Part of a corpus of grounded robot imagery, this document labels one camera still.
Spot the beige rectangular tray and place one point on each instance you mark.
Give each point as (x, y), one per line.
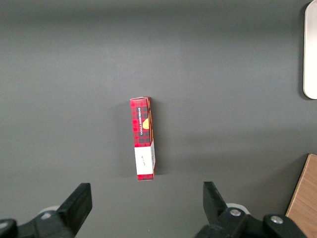
(311, 49)

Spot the red plaid shortbread box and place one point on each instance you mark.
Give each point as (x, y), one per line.
(142, 129)

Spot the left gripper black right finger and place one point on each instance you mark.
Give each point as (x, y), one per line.
(232, 223)

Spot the wooden cabinet body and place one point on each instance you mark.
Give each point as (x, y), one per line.
(305, 198)

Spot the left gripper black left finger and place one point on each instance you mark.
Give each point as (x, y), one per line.
(49, 223)

